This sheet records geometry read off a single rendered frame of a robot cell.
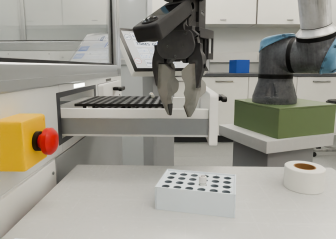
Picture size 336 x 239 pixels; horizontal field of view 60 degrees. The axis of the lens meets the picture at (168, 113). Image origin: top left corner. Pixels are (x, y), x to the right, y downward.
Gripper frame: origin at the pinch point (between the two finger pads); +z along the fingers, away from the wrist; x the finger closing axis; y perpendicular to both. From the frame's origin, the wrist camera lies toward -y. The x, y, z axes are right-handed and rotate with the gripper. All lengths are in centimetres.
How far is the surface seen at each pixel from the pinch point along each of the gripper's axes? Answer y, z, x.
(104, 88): 25.2, -0.4, 41.2
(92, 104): 3.3, 1.1, 24.2
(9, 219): -21.5, 15.5, 16.8
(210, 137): 11.4, 7.3, -1.6
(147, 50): 91, -16, 72
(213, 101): 11.6, -0.3, -2.0
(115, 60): 49, -10, 57
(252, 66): 397, -9, 98
